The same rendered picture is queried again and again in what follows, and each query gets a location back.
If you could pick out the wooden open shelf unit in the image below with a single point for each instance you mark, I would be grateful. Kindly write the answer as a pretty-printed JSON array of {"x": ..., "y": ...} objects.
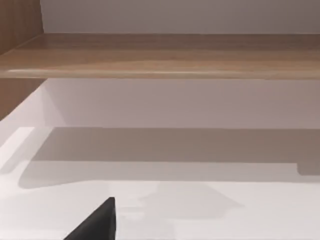
[{"x": 160, "y": 57}]

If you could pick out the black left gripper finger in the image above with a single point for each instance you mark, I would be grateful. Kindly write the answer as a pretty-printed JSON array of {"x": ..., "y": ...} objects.
[{"x": 100, "y": 223}]

